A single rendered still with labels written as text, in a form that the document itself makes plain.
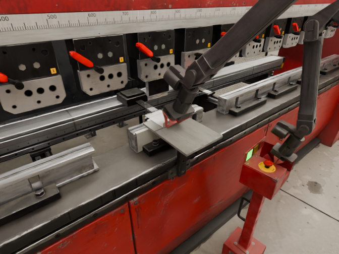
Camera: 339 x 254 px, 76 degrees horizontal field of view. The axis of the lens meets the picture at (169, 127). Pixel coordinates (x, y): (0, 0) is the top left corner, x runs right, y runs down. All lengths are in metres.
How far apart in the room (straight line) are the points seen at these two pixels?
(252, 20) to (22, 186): 0.79
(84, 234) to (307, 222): 1.61
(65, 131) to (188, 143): 0.56
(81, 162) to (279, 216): 1.56
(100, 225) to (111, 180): 0.17
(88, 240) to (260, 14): 0.86
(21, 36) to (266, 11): 0.56
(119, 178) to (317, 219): 1.63
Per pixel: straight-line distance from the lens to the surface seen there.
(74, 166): 0.83
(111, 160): 0.91
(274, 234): 1.86
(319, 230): 2.03
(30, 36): 0.65
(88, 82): 0.70
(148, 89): 0.86
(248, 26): 0.60
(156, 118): 0.90
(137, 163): 0.88
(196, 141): 0.77
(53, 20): 0.66
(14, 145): 1.04
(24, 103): 0.68
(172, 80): 0.73
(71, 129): 1.06
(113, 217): 0.89
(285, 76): 1.72
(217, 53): 0.63
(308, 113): 1.01
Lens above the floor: 1.43
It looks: 31 degrees down
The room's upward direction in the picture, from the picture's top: straight up
